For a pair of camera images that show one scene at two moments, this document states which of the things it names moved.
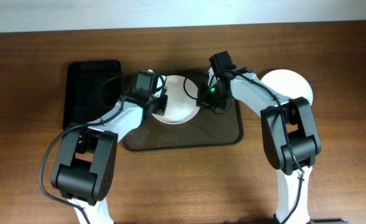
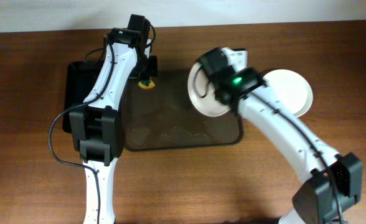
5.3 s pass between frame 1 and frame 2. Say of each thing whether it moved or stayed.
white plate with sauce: stayed
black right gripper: moved
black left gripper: moved
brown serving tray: stayed
